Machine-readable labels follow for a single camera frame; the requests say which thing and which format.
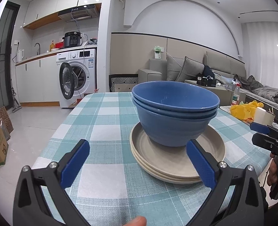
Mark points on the black pressure cooker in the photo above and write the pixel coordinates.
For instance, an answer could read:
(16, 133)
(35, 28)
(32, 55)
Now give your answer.
(71, 40)

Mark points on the white paper cup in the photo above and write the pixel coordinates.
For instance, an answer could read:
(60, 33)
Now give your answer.
(262, 115)

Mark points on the red container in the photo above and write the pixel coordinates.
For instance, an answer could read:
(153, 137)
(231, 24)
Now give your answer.
(59, 45)

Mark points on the yellow bottle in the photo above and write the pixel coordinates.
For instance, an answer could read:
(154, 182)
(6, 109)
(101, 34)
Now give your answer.
(52, 47)

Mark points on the red cardboard box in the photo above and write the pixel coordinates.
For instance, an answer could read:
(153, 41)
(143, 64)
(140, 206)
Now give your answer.
(96, 90)

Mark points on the blue ceramic bowl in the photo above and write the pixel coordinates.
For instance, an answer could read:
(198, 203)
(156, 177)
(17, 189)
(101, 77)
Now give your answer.
(171, 129)
(176, 96)

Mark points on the white curtain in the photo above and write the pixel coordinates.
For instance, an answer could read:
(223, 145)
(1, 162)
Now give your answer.
(266, 51)

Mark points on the white washing machine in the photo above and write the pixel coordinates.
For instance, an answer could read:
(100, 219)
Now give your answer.
(82, 56)

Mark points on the white kitchen base cabinet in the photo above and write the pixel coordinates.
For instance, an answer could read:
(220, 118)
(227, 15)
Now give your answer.
(35, 80)

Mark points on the teal checked tablecloth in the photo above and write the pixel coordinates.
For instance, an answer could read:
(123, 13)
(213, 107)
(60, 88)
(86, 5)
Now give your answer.
(101, 134)

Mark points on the clear plastic bottle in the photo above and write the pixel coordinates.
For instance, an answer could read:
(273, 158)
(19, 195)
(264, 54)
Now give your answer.
(235, 96)

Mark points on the cream ribbed plate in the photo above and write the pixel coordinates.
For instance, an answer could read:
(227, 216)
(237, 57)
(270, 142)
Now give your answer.
(141, 148)
(167, 181)
(153, 172)

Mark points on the upright vacuum cleaner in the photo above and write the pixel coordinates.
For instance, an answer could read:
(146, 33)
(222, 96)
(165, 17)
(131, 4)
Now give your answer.
(16, 106)

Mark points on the black cardboard box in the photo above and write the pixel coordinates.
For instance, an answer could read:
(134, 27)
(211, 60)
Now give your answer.
(207, 82)

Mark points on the brown patterned board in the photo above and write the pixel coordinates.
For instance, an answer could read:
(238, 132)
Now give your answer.
(2, 117)

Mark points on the white upper kitchen cabinets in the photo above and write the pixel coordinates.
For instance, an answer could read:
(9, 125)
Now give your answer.
(49, 4)

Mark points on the beige sofa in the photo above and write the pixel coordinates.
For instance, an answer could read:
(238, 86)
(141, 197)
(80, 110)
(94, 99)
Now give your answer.
(150, 74)

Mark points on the chair with patterned cushion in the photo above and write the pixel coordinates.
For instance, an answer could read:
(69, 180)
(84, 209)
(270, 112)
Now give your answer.
(122, 82)

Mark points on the white wall controller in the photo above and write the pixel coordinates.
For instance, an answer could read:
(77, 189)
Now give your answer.
(158, 51)

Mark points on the white electric kettle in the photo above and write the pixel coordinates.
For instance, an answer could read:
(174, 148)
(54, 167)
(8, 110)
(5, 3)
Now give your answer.
(20, 56)

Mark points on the range hood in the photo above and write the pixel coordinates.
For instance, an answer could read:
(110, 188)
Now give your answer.
(80, 13)

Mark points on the yellow plastic bag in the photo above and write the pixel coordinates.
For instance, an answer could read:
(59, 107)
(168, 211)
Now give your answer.
(242, 110)

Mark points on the black framed glass door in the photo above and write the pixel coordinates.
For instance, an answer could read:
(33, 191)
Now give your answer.
(4, 51)

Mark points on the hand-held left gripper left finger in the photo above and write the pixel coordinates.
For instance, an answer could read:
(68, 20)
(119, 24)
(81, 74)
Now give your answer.
(74, 164)

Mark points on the dark clothing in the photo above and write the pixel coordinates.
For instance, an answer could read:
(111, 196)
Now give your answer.
(208, 71)

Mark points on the grey blanket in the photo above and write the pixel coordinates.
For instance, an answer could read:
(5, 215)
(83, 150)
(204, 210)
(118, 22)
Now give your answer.
(259, 89)

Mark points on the beige side cabinet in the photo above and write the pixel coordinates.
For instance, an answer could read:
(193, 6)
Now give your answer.
(223, 94)

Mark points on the person's left hand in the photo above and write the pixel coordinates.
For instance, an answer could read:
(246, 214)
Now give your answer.
(136, 222)

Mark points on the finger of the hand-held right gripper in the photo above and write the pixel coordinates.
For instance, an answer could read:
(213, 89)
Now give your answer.
(259, 127)
(263, 140)

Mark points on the person's right hand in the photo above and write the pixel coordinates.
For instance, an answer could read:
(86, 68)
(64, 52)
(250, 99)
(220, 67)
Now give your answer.
(272, 171)

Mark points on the metal kitchen faucet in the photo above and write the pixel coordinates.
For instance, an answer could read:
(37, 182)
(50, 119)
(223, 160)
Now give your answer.
(37, 46)

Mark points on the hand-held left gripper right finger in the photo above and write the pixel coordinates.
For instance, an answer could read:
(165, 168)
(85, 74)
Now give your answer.
(201, 164)

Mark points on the grey sofa pillow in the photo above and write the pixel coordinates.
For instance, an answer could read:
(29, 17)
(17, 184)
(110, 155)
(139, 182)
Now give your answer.
(174, 68)
(190, 70)

